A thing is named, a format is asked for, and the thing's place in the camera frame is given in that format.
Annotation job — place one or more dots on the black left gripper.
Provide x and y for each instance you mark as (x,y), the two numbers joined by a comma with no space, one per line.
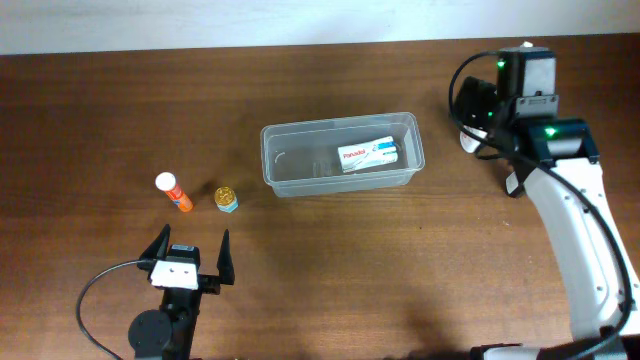
(208,283)

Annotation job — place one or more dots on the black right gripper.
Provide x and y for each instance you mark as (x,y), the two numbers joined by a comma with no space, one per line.
(470,100)

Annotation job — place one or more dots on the white Panadol medicine box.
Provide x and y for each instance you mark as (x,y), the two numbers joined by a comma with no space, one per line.
(369,154)

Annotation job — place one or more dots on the white translucent spray bottle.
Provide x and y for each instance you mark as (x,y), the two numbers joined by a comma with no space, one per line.
(469,144)

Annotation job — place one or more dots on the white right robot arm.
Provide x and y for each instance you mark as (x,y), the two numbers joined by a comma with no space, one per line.
(556,164)

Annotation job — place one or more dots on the clear plastic container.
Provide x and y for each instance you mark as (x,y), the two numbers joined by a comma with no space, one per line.
(300,159)

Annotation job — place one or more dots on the small jar gold lid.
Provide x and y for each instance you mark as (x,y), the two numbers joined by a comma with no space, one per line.
(225,199)

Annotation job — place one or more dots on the orange tube white cap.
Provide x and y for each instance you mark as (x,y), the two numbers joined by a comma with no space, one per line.
(167,183)

